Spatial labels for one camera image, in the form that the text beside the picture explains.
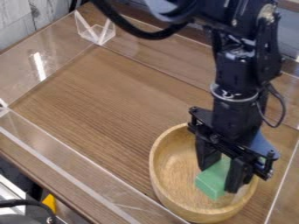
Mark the clear acrylic front wall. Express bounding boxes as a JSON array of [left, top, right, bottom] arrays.
[[0, 108, 188, 224]]

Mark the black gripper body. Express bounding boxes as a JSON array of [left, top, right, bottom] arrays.
[[186, 96, 279, 180]]

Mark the clear acrylic back wall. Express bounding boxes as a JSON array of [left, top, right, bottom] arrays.
[[104, 28, 299, 129]]

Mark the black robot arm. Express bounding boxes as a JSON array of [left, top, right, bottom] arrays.
[[90, 0, 284, 193]]

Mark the clear acrylic corner bracket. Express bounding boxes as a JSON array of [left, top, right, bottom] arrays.
[[73, 11, 116, 46]]

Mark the green rectangular block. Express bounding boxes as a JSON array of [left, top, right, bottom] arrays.
[[194, 157, 229, 200]]

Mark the brown wooden bowl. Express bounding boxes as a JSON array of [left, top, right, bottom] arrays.
[[149, 123, 257, 224]]

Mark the yellow black device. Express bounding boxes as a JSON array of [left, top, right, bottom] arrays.
[[24, 192, 70, 224]]

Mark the clear acrylic left wall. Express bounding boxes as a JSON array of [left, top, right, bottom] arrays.
[[0, 12, 92, 106]]

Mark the black cable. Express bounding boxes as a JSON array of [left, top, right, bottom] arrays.
[[0, 199, 60, 224]]

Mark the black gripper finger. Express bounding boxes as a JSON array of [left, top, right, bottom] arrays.
[[224, 157, 253, 194], [194, 137, 221, 171]]

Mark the clear acrylic wall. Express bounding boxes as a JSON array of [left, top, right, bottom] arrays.
[[0, 108, 188, 224], [104, 28, 299, 129], [0, 12, 92, 106]]

